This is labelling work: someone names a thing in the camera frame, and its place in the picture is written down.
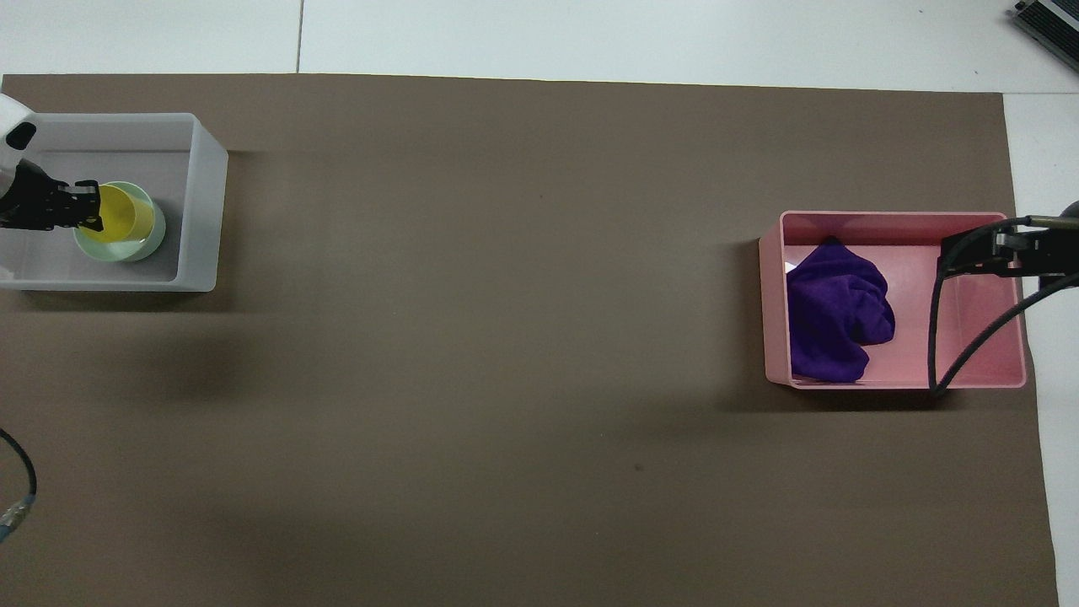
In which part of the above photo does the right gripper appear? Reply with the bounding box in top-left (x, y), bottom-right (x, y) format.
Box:
top-left (940, 201), bottom-right (1079, 281)

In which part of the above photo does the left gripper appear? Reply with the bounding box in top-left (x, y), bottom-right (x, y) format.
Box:
top-left (0, 159), bottom-right (105, 234)

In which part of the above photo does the pink plastic box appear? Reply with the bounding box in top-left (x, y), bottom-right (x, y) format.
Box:
top-left (758, 210), bottom-right (1028, 391)

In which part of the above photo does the translucent white plastic box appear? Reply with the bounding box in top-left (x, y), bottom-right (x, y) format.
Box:
top-left (0, 112), bottom-right (229, 293)

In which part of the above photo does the yellow plastic cup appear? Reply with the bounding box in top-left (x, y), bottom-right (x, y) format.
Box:
top-left (88, 185), bottom-right (158, 246)

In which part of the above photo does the light green plastic cup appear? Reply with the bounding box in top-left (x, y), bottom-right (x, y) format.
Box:
top-left (73, 180), bottom-right (167, 263)

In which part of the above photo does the purple cloth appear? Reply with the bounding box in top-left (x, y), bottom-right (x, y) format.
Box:
top-left (786, 236), bottom-right (897, 384)

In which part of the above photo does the grey metal device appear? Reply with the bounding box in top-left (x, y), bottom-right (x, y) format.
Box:
top-left (1007, 0), bottom-right (1079, 49)

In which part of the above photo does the black cable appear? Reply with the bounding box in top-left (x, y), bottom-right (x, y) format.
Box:
top-left (0, 427), bottom-right (39, 543)
top-left (926, 216), bottom-right (1079, 397)

